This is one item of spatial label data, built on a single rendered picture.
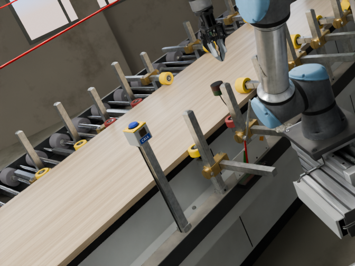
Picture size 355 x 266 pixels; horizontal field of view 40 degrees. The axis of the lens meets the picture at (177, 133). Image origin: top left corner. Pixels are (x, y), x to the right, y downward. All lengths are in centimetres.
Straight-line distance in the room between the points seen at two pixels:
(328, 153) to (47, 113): 523
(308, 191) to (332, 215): 15
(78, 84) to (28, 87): 63
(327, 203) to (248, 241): 126
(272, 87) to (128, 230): 100
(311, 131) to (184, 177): 84
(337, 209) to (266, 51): 50
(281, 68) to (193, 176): 105
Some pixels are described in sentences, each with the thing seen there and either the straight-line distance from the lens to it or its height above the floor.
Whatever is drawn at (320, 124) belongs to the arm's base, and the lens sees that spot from 164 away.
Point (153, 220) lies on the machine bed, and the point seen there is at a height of 70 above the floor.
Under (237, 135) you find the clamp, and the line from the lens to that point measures 224.
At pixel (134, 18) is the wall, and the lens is 638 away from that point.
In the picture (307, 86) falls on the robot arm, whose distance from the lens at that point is 158.
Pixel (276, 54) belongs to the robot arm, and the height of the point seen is 141.
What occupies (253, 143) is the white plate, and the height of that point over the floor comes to 78.
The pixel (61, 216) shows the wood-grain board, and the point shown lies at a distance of 224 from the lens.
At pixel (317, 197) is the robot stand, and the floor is 95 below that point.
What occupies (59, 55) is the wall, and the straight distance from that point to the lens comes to 637.
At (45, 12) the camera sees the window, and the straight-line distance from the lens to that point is 627.
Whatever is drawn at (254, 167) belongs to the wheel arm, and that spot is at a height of 84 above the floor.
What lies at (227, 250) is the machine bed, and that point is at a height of 24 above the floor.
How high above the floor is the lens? 188
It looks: 24 degrees down
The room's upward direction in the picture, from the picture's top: 25 degrees counter-clockwise
